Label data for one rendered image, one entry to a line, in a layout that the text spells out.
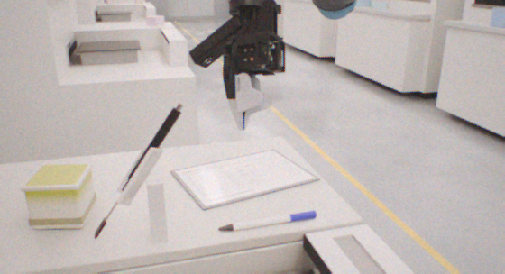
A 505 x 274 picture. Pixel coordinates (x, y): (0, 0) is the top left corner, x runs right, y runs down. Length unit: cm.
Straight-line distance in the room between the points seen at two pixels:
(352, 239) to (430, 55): 444
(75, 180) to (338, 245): 36
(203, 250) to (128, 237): 10
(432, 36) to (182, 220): 448
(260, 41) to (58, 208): 38
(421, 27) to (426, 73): 49
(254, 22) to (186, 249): 38
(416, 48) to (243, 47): 429
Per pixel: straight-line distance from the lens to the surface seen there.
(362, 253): 58
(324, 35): 683
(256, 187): 69
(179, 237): 59
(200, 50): 76
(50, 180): 63
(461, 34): 428
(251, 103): 70
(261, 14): 73
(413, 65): 498
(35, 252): 61
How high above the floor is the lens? 129
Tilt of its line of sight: 20 degrees down
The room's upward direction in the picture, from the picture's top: straight up
